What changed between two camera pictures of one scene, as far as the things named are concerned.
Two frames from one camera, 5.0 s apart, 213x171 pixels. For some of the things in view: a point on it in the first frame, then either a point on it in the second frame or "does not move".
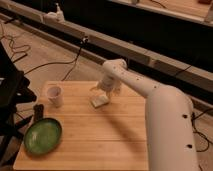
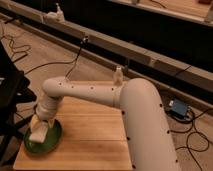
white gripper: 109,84 → 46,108
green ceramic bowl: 42,136 does not move
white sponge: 101,100 → 38,133
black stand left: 15,90 does not move
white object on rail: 56,16 does not move
